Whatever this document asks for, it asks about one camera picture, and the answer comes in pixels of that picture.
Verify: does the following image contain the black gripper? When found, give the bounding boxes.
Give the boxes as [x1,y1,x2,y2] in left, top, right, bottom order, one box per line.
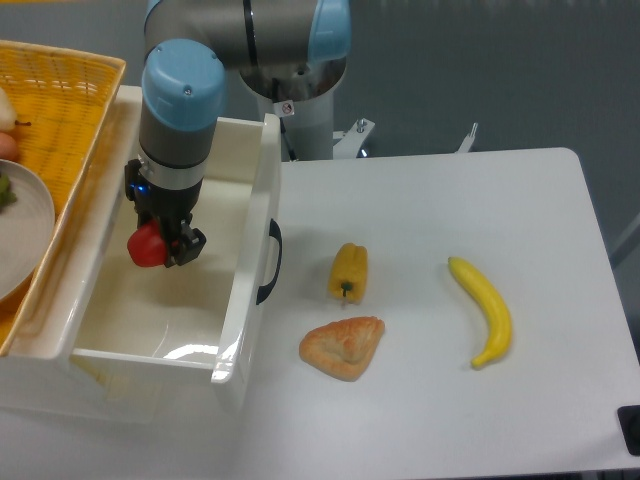
[125,159,207,268]

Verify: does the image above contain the white metal bracket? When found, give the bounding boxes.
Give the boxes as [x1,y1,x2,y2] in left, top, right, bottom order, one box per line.
[456,122,479,154]

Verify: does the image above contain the black drawer handle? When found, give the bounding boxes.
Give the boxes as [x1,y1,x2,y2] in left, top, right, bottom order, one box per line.
[256,218,283,305]

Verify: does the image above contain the yellow bell pepper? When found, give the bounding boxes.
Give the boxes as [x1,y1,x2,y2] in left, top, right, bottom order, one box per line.
[327,243,368,303]

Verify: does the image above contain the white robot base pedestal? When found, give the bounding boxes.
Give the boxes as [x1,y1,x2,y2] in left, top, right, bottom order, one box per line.
[240,58,375,161]

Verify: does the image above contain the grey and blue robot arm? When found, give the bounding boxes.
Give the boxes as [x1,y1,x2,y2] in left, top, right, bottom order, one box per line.
[125,1,351,267]

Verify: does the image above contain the green grapes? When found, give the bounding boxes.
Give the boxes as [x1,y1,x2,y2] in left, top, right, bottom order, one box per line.
[0,173,17,210]

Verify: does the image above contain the grey plate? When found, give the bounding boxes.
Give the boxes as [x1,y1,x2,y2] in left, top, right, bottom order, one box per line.
[1,159,55,300]

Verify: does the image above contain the black object at table edge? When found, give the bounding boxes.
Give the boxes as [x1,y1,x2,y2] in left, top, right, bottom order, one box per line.
[617,405,640,457]

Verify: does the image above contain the red bell pepper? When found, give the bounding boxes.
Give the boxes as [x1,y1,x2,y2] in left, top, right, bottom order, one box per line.
[127,220,167,268]

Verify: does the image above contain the triangular pastry bread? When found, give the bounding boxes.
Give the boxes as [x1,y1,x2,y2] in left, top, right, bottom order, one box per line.
[299,316,386,382]

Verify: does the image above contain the white drawer cabinet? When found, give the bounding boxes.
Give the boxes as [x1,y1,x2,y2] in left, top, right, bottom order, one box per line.
[0,84,261,426]

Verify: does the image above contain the yellow woven basket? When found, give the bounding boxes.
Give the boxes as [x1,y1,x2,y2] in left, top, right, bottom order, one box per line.
[1,40,126,356]

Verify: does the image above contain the open white upper drawer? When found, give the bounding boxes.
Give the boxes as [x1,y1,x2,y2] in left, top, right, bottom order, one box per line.
[9,107,282,385]

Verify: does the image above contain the yellow banana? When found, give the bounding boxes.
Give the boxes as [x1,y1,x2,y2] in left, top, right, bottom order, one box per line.
[447,257,513,370]

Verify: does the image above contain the orange peach fruit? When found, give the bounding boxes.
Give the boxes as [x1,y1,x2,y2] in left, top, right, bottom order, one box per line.
[0,132,20,161]

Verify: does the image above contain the white pear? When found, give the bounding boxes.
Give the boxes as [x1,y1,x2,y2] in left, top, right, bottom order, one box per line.
[0,88,31,133]

